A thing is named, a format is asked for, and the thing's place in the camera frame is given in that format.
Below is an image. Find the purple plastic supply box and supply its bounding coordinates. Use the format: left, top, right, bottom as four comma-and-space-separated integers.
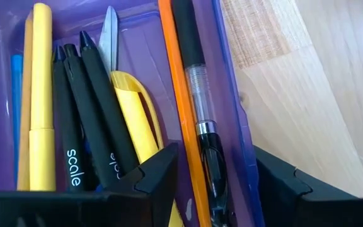
0, 0, 266, 227

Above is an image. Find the black clear barrel gel pen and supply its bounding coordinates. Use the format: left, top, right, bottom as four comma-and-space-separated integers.
171, 0, 233, 227

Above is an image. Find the blue pen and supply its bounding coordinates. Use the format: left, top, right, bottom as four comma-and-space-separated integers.
10, 54, 23, 187

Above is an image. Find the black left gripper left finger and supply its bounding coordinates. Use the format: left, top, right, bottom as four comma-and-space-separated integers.
0, 142, 179, 227

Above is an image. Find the tan yellow pencil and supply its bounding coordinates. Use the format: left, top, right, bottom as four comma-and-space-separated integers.
16, 9, 34, 192

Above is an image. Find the yellow highlighter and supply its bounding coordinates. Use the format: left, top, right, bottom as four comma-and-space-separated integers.
110, 71, 184, 227

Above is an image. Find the black matte scale pen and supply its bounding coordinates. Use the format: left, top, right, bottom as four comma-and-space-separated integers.
63, 43, 121, 190
52, 45, 86, 193
79, 30, 140, 176

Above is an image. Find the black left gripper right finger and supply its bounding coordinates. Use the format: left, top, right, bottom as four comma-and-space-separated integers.
253, 145, 363, 227

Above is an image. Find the orange pencil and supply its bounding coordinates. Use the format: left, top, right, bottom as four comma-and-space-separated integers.
158, 0, 213, 227

